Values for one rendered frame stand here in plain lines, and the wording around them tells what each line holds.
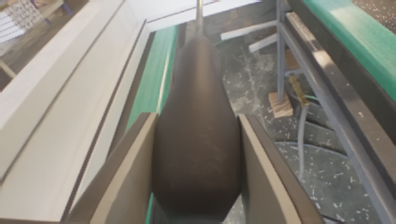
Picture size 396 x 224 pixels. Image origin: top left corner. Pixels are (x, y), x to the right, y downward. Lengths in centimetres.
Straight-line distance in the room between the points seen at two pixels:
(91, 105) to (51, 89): 4
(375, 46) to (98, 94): 26
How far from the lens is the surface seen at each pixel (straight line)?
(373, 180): 50
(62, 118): 19
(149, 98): 21
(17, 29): 441
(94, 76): 23
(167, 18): 33
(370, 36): 24
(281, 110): 122
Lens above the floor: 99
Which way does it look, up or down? 46 degrees down
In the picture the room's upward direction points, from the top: 24 degrees counter-clockwise
